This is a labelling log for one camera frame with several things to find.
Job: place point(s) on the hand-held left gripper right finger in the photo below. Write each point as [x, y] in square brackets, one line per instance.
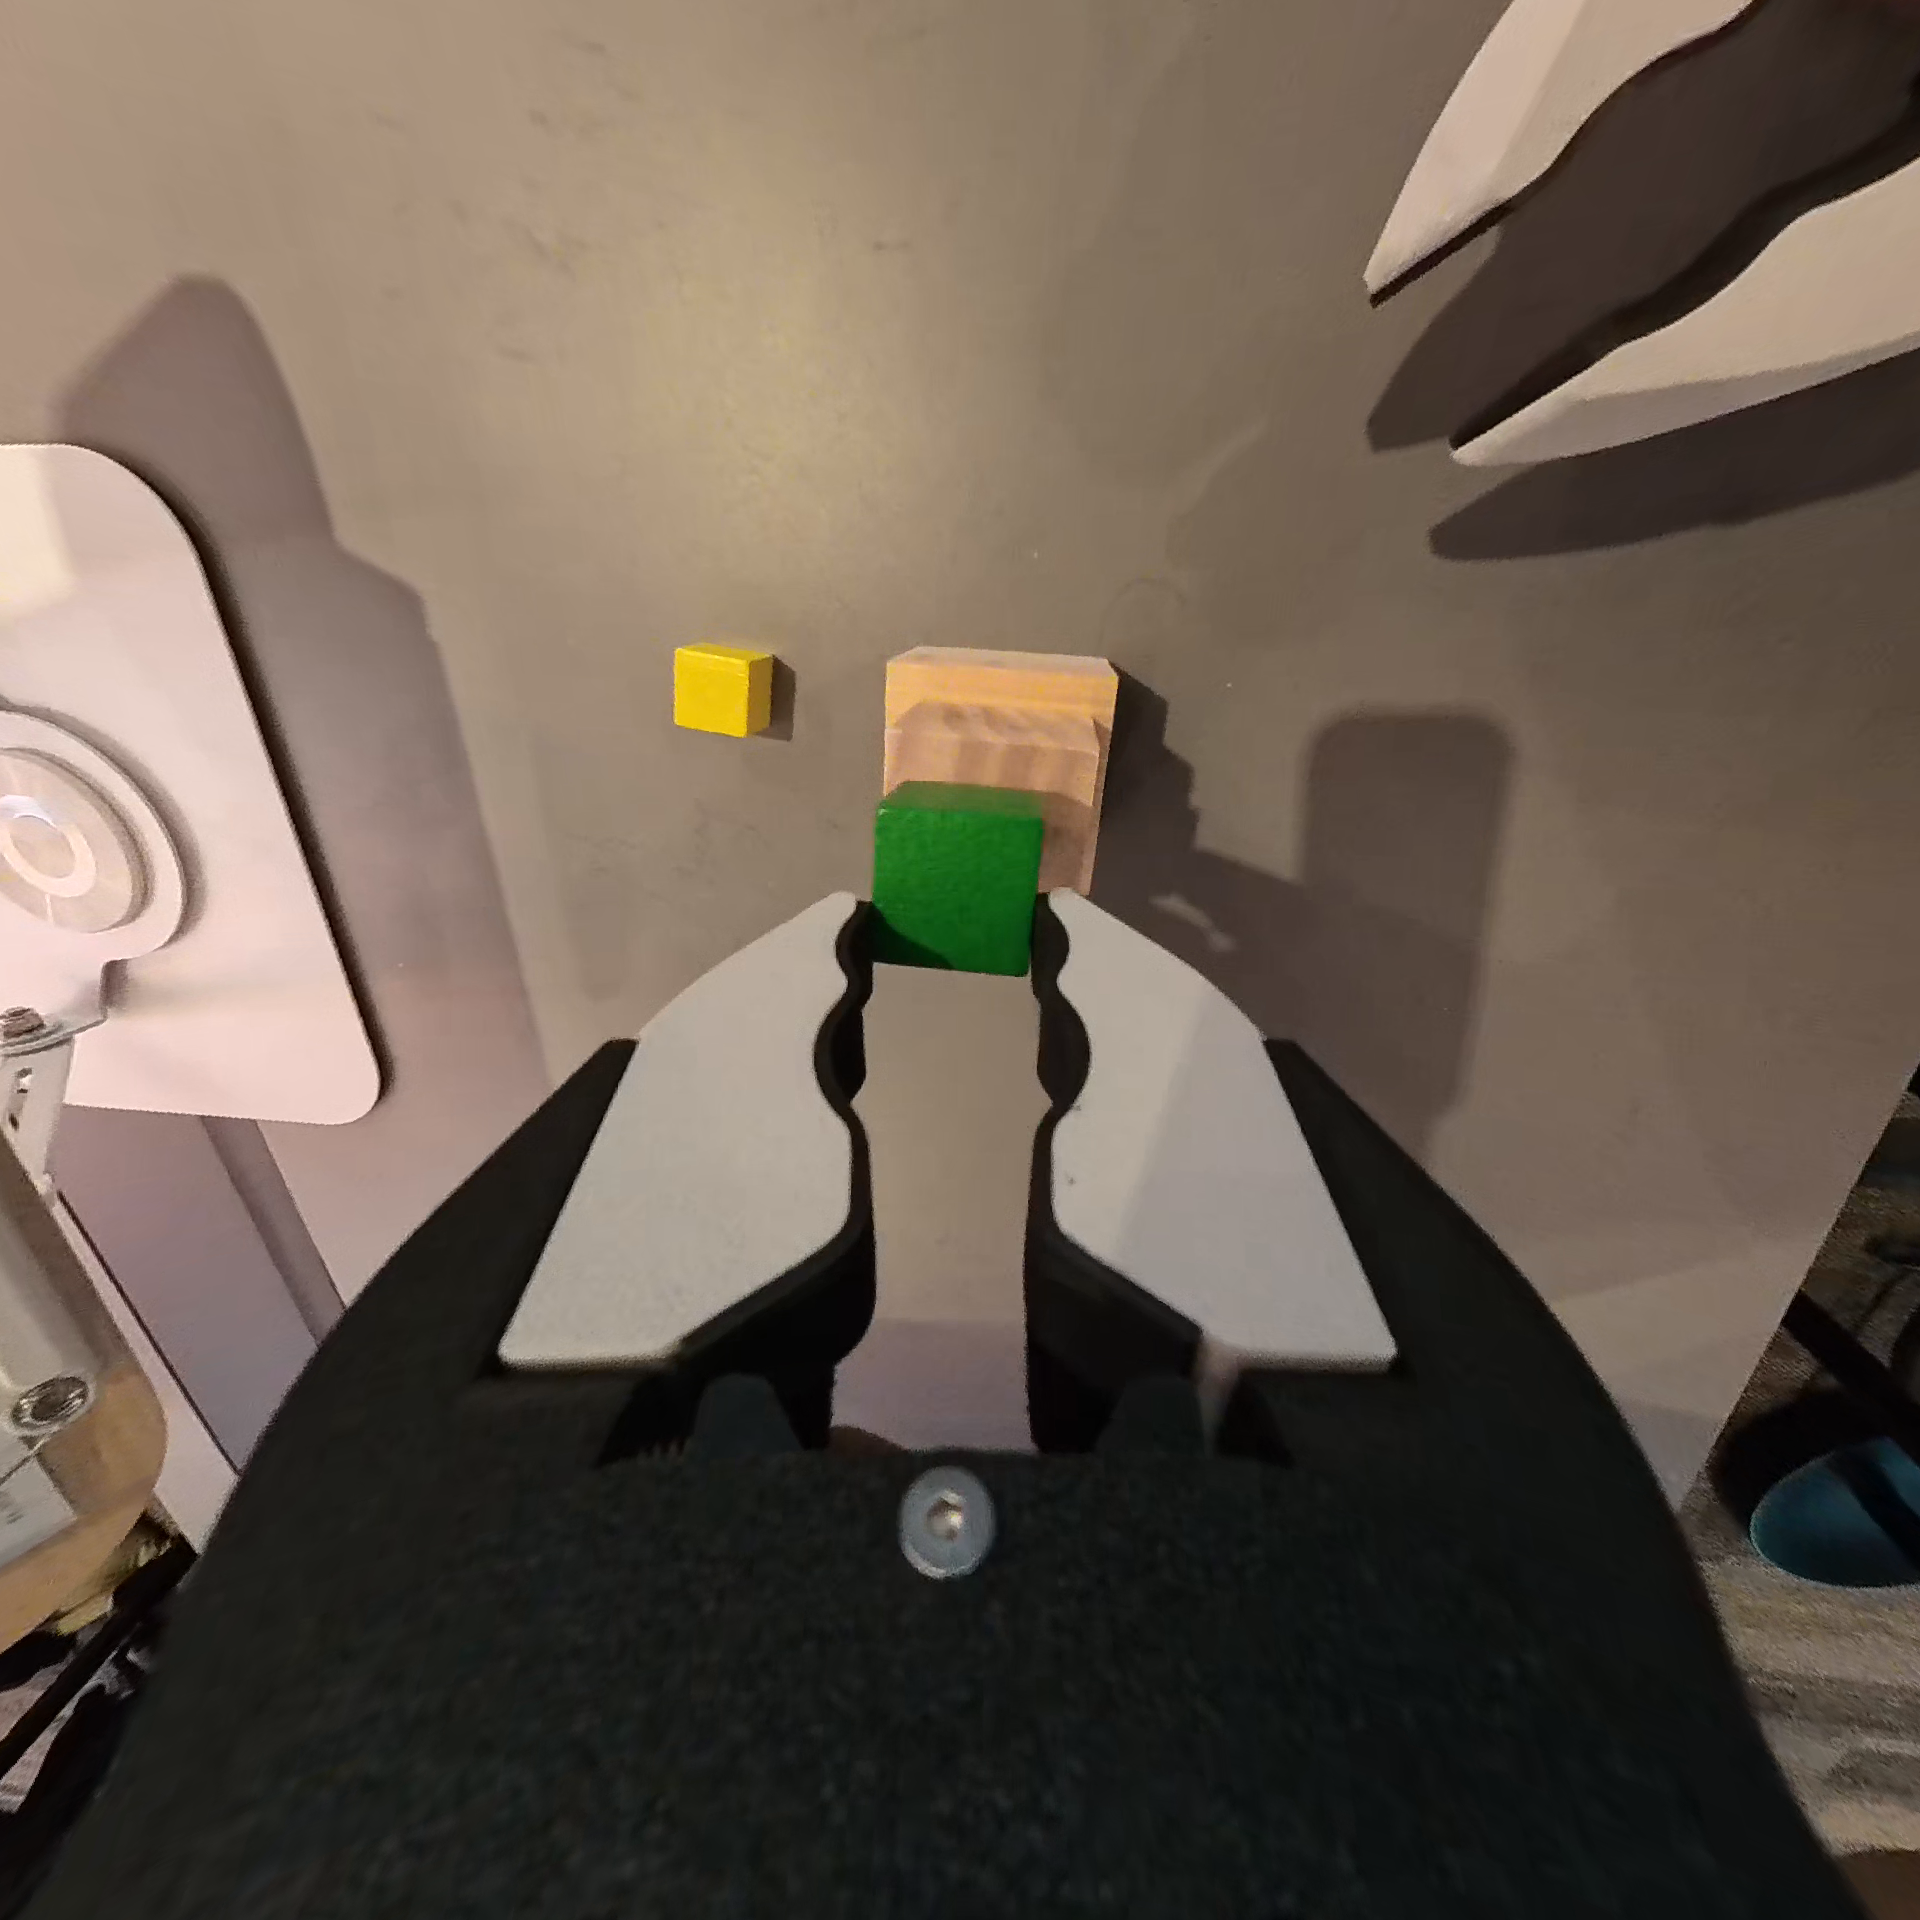
[1215, 1201]

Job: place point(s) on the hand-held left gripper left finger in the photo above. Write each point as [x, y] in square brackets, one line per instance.
[675, 1201]

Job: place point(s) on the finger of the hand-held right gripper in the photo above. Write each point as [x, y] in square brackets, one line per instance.
[1724, 359]
[1499, 135]

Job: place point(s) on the green cube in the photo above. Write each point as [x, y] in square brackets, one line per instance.
[955, 879]

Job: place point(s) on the wooden cube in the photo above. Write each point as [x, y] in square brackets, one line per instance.
[996, 720]

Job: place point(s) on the yellow cube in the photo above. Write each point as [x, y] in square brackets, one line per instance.
[721, 691]

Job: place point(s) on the white document stand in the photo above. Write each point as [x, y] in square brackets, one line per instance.
[195, 780]

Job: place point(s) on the teal rounded object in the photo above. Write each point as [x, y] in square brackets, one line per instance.
[1844, 1517]

